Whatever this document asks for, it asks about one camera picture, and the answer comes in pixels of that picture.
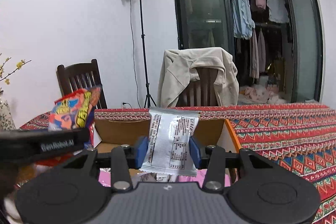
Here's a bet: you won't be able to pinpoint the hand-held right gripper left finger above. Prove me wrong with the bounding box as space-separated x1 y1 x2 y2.
56 136 149 192

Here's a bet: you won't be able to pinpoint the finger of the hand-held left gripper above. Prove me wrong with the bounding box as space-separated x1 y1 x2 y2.
39 127 91 148

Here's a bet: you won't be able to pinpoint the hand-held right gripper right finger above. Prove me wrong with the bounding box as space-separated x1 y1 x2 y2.
189 136 282 192

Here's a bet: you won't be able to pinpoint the white printed snack packet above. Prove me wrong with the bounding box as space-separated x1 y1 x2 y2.
141 107 200 176

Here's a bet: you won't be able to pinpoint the colourful red blue snack packet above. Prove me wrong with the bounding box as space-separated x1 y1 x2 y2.
48 84 103 132

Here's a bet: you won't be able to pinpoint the orange cardboard box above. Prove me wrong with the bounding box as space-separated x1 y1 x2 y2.
91 118 242 185

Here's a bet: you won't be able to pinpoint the floral ceramic vase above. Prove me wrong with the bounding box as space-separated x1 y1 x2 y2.
0 91 17 131

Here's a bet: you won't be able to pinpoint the dark wooden chair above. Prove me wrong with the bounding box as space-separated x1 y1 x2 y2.
57 59 108 110

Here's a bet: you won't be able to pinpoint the wooden chair with jacket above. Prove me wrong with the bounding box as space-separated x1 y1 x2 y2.
176 67 219 107

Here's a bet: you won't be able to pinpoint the beige jacket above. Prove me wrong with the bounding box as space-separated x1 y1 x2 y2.
157 47 239 108

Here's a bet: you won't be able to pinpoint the yellow flower branches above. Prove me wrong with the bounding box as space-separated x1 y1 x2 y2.
0 56 32 85

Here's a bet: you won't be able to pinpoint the white pink cloth pile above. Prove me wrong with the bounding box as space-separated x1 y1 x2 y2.
238 84 287 105

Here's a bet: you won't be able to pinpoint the beige hanging garment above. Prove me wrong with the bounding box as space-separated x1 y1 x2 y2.
258 30 266 73
249 28 260 80

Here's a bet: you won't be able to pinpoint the blue denim shirt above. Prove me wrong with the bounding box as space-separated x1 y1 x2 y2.
231 0 256 40

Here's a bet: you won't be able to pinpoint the black framed sliding glass door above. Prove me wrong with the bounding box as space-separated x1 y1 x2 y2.
171 0 324 105

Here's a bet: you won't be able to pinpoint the white hanging garment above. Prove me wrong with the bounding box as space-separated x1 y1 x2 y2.
266 0 290 24

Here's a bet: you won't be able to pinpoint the black light cable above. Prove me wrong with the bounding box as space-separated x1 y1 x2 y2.
128 0 140 107

